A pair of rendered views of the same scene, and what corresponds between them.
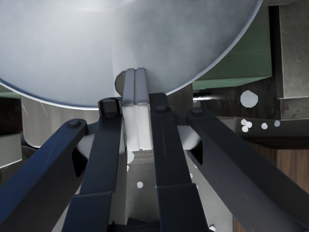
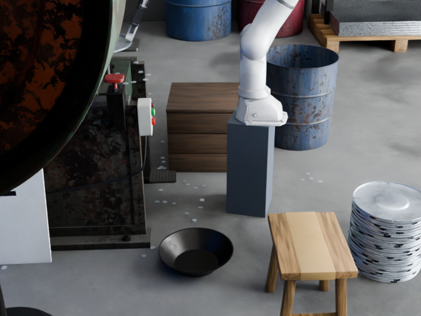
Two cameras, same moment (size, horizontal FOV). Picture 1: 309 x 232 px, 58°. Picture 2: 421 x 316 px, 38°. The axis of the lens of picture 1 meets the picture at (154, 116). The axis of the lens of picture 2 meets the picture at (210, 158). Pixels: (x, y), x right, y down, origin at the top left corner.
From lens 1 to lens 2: 2.50 m
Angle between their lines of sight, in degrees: 62
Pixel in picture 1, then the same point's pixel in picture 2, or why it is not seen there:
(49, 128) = (134, 47)
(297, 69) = (129, 58)
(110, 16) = not seen: hidden behind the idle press
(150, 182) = (198, 203)
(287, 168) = (175, 107)
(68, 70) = (123, 45)
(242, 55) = (122, 63)
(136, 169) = (188, 209)
